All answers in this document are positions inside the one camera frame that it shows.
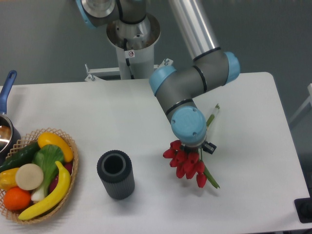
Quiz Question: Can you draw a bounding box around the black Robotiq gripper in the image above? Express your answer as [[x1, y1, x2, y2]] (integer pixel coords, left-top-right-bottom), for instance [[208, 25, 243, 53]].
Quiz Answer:
[[180, 140, 216, 155]]

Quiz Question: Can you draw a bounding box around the red tulip bouquet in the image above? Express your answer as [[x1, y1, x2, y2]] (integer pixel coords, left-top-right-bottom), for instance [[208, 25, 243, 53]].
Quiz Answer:
[[163, 104, 220, 189]]

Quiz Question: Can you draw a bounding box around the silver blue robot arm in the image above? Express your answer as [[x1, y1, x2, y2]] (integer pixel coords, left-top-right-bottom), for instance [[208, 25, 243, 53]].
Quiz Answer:
[[76, 0, 240, 154]]

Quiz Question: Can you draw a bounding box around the dark grey ribbed vase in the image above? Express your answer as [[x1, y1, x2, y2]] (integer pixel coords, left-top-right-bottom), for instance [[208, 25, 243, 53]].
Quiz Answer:
[[97, 150, 135, 200]]

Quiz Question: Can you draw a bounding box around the black device at edge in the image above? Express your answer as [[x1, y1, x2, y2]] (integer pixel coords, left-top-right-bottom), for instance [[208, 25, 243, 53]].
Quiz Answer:
[[294, 197, 312, 223]]

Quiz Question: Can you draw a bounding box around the dark red vegetable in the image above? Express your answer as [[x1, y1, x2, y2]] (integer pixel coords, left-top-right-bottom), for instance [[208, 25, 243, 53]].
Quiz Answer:
[[48, 162, 73, 194]]

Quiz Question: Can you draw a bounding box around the yellow banana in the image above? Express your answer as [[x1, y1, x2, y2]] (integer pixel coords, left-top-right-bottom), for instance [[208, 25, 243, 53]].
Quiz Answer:
[[18, 161, 71, 221]]

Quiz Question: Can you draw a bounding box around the green bok choy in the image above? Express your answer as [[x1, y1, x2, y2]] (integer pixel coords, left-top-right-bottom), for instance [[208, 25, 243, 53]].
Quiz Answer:
[[31, 144, 64, 203]]

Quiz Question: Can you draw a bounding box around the yellow squash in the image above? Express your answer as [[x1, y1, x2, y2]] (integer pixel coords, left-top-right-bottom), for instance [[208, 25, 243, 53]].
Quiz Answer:
[[38, 132, 74, 163]]

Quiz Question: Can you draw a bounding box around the green cucumber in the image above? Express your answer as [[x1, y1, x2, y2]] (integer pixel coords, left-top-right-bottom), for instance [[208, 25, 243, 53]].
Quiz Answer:
[[0, 141, 40, 172]]

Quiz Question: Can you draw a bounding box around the woven wicker basket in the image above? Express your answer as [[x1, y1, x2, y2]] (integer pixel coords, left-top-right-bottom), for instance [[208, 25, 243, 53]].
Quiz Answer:
[[0, 128, 79, 224]]

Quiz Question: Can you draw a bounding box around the orange fruit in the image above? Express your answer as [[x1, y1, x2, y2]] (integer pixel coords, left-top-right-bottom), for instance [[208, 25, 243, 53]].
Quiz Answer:
[[3, 187, 31, 211]]

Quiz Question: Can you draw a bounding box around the yellow bell pepper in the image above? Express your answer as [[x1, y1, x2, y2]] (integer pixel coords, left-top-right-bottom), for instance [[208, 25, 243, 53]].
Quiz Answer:
[[0, 168, 19, 191]]

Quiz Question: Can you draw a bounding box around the white frame at right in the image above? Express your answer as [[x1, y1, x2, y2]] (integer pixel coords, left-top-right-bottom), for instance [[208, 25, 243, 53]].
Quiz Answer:
[[289, 83, 312, 129]]

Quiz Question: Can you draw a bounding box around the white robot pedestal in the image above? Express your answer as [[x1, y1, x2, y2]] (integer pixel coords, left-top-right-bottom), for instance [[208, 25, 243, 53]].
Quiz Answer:
[[85, 45, 174, 81]]

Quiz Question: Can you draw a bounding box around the blue handled saucepan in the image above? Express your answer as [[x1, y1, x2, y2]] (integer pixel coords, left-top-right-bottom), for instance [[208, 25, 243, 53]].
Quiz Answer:
[[0, 70, 21, 165]]

